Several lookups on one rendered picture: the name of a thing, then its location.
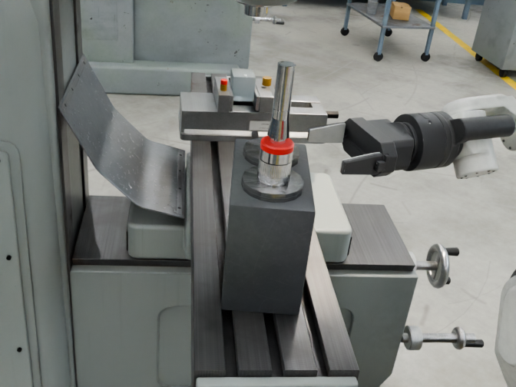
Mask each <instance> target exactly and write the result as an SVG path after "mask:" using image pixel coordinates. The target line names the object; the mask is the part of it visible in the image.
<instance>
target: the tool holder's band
mask: <svg viewBox="0 0 516 387"><path fill-rule="evenodd" d="M260 147H261V149H262V150H263V151H265V152H267V153H269V154H275V155H286V154H290V153H292V152H293V148H294V143H293V141H292V140H291V139H289V138H287V139H286V143H285V144H273V143H271V142H270V137H269V136H268V135H267V136H265V137H263V138H262V139H261V142H260Z"/></svg>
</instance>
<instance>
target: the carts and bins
mask: <svg viewBox="0 0 516 387"><path fill-rule="evenodd" d="M391 3H392V4H391ZM346 4H347V6H346V16H345V21H344V25H343V28H342V29H341V31H340V33H341V34H342V35H344V36H346V35H347V34H348V33H349V29H348V23H349V14H350V9H351V8H353V9H354V10H356V11H357V12H358V13H360V14H362V15H364V16H365V17H367V18H368V19H369V20H371V21H372V22H374V23H376V24H377V25H378V26H380V27H381V32H380V36H379V43H378V48H377V52H376V53H375V54H374V55H373V58H374V60H376V61H381V60H382V58H383V54H382V46H383V42H384V37H385V36H387V37H389V36H390V35H391V34H392V30H391V28H408V29H429V32H428V38H427V42H426V45H425V51H424V53H422V55H421V59H422V60H423V61H428V60H429V59H430V54H429V50H430V46H431V43H432V37H433V33H434V30H435V23H436V20H437V17H438V10H439V7H440V4H441V0H436V2H435V7H434V11H433V15H432V21H431V24H429V23H428V22H426V21H423V20H422V19H420V18H418V17H416V16H415V15H413V14H411V13H410V11H411V7H410V5H409V4H408V3H404V2H397V1H396V0H386V4H379V3H378V0H368V3H355V2H352V0H348V1H347V3H346Z"/></svg>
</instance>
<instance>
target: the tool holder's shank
mask: <svg viewBox="0 0 516 387"><path fill-rule="evenodd" d="M295 71H296V64H294V63H293V62H291V61H279V62H278V65H277V72H276V85H275V92H274V99H273V112H272V117H271V121H270V125H269V129H268V131H267V135H268V136H269V137H270V142H271V143H273V144H285V143H286V139H287V138H289V114H290V108H291V101H292V95H293V84H294V78H295Z"/></svg>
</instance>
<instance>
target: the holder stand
mask: <svg viewBox="0 0 516 387"><path fill-rule="evenodd" d="M261 139H262V137H258V138H254V139H251V140H247V139H238V138H237V139H236V140H235V142H234V152H233V169H232V177H231V187H230V204H229V213H228V223H227V241H226V250H225V260H224V270H223V288H222V297H221V309H225V310H235V311H246V312H256V313H275V314H286V315H299V311H300V306H301V301H302V296H303V287H304V282H305V277H306V268H307V263H308V258H309V249H310V244H311V239H312V234H313V225H314V220H315V215H316V210H315V204H314V199H313V189H312V183H311V177H310V172H309V161H308V156H307V150H306V145H305V144H294V148H293V159H292V165H291V171H290V177H289V183H288V184H286V185H284V186H281V187H271V186H267V185H265V184H262V183H260V182H259V181H258V180H257V171H258V163H259V156H260V142H261Z"/></svg>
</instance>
